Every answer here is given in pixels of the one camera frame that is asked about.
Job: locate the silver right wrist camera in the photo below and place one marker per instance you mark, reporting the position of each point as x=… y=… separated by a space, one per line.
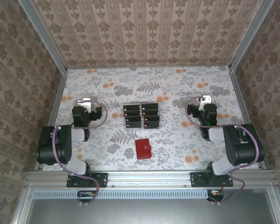
x=205 y=101

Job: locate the grey metal sheet panel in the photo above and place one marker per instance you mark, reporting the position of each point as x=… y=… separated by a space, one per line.
x=154 y=212

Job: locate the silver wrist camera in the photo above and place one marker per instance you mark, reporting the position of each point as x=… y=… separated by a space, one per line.
x=84 y=103
x=205 y=101

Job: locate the black controller board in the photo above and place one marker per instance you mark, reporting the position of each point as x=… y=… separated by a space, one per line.
x=84 y=197
x=218 y=197

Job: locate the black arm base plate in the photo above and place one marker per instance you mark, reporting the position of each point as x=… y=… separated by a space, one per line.
x=101 y=180
x=195 y=180

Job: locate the aluminium table side rail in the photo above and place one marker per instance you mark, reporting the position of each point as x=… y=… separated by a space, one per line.
x=242 y=105
x=52 y=116

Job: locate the black credit card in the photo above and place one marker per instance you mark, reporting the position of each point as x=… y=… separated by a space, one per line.
x=131 y=107
x=151 y=118
x=151 y=112
x=151 y=125
x=134 y=125
x=133 y=119
x=132 y=113
x=150 y=106

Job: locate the red leather card holder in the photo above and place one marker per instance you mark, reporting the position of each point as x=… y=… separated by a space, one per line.
x=141 y=149

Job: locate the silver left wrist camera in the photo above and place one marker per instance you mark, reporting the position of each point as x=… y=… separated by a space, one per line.
x=84 y=103

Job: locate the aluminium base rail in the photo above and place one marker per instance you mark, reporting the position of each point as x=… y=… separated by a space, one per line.
x=149 y=179

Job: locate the clear acrylic card stand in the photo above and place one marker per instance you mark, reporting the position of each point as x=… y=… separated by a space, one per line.
x=140 y=121

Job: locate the aluminium corner post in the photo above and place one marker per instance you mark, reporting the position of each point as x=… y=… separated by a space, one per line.
x=248 y=35
x=47 y=39

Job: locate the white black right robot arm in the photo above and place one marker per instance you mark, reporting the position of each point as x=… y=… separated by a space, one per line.
x=242 y=149

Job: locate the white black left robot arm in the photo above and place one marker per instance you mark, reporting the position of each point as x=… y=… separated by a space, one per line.
x=60 y=144

